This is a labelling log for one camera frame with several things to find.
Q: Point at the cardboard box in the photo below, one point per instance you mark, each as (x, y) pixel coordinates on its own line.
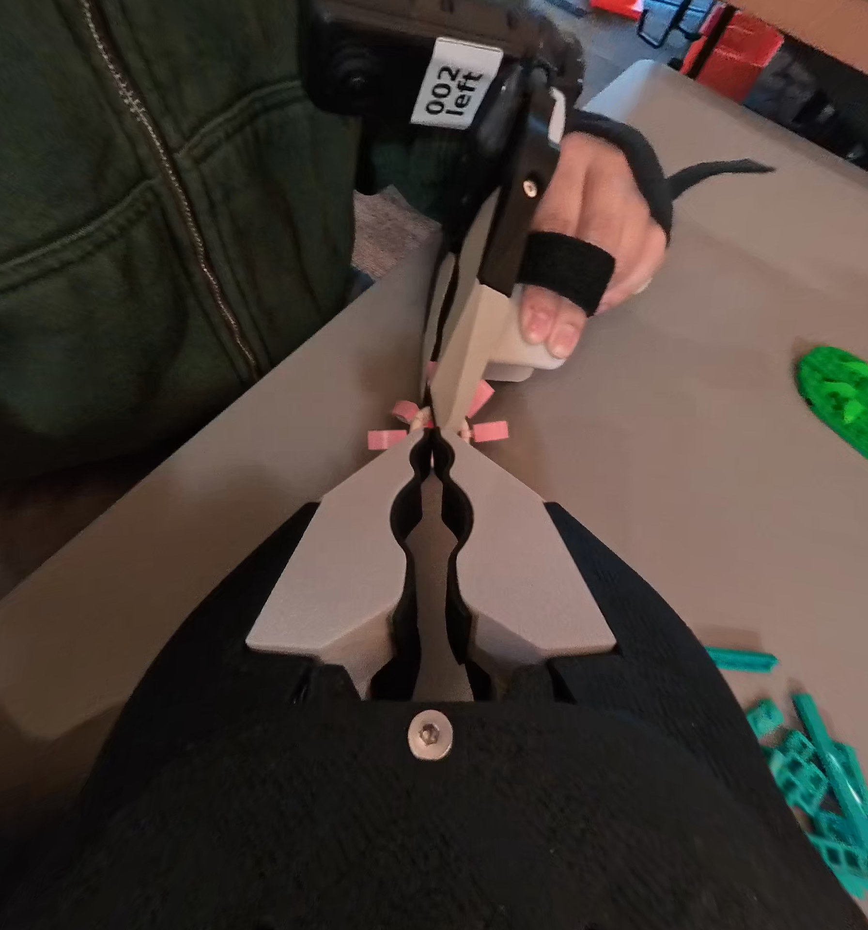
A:
(826, 25)

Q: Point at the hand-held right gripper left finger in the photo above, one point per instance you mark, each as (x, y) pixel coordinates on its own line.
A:
(332, 581)

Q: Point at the person's green zip hoodie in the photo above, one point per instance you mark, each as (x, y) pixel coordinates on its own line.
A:
(78, 218)

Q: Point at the pink lego flower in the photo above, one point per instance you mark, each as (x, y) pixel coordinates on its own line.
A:
(387, 438)

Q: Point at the person's left hand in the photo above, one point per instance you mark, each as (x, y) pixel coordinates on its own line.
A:
(594, 203)

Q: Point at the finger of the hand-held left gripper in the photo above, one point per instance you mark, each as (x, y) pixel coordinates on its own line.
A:
(436, 312)
(470, 341)

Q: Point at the pile of teal lego pieces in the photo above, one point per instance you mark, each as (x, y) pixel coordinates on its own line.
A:
(833, 792)

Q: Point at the red plastic crate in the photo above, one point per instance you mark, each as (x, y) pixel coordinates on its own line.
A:
(739, 51)

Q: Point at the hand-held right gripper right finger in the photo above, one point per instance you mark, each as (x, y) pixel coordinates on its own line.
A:
(528, 581)

